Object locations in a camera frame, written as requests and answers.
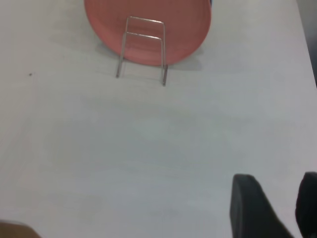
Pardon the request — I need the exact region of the metal wire plate rack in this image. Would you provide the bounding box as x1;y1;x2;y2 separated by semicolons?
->
115;16;169;87

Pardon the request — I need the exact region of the pink round plate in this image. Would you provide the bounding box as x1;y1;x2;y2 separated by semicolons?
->
84;0;212;66

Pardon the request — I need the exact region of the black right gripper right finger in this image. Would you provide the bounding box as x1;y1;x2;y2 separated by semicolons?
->
295;171;317;238

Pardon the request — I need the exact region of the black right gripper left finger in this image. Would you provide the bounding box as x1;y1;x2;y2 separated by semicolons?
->
229;174;296;238

